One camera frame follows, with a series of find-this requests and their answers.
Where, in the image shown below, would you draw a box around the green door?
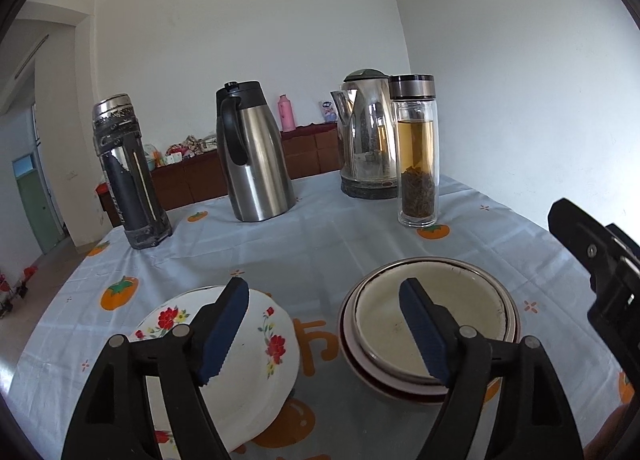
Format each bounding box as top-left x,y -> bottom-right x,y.
12,152 -> 66,254

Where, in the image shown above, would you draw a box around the printed tablecloth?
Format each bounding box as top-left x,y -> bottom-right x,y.
7,167 -> 635,460

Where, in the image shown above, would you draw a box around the white enamel bowl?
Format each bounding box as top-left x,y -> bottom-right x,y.
352,262 -> 509,382

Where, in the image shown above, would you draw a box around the colourful cloth bundle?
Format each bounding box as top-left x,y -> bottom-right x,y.
172,134 -> 219,159

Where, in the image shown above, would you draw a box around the red floor objects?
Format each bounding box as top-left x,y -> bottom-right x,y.
0,265 -> 39,317

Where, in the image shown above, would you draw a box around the pink thermos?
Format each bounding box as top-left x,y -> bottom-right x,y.
278,93 -> 297,133

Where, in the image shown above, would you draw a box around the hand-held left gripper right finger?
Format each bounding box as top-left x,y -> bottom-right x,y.
399,277 -> 585,460

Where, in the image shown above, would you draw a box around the white bowl with red flowers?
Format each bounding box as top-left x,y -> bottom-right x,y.
128,284 -> 301,456

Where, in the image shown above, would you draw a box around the wooden sideboard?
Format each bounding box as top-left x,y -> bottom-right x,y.
96,122 -> 347,229

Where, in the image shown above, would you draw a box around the black thermos flask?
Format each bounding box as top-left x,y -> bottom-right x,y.
91,93 -> 174,250

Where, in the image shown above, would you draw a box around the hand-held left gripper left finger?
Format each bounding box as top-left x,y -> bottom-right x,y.
61,277 -> 250,460

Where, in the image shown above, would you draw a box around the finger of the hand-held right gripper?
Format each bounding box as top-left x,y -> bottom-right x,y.
547,197 -> 640,291
587,260 -> 640,376

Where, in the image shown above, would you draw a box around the steel electric kettle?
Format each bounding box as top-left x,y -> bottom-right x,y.
329,68 -> 402,201

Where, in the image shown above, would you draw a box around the glass tea bottle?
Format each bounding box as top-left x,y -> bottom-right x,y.
388,73 -> 440,229

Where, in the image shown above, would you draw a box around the fluorescent tube lamp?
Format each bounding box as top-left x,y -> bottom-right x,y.
12,34 -> 51,81

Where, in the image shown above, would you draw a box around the steel carafe with black handle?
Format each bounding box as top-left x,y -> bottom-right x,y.
215,80 -> 297,224

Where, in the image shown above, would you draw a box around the person's right forearm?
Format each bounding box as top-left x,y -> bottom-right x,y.
582,402 -> 632,460

